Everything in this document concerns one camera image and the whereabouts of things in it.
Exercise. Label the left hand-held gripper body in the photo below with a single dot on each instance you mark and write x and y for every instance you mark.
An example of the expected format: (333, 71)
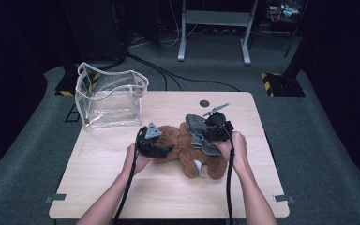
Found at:
(147, 145)

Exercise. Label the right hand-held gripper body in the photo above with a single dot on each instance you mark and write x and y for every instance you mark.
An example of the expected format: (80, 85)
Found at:
(218, 129)

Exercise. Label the brown teddy bear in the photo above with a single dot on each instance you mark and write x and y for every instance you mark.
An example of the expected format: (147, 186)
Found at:
(184, 150)

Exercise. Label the grey towel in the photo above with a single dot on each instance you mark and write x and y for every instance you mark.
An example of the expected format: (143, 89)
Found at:
(200, 131)

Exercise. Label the clear plastic bag white trim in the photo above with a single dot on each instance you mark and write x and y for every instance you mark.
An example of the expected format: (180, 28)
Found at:
(112, 106)

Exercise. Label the person's left hand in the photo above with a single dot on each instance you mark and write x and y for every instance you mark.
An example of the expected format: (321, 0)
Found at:
(134, 162)

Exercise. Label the person's right hand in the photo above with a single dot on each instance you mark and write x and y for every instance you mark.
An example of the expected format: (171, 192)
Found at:
(238, 150)

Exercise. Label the dark round table grommet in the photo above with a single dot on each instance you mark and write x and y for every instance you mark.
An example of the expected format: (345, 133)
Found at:
(204, 103)

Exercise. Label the black stand base striped edge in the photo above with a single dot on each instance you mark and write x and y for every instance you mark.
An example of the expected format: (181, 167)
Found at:
(64, 86)
(286, 86)

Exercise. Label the grey tape strip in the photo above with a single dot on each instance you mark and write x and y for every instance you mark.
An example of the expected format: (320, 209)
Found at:
(55, 198)
(283, 198)

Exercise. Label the dark cabinet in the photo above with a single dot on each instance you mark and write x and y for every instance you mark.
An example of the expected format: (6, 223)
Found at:
(100, 31)

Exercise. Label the dark cart with electronics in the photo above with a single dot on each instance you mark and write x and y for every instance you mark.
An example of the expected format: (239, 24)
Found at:
(286, 12)

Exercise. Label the white metal desk frame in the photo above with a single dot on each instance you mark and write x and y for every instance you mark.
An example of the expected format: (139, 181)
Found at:
(215, 18)

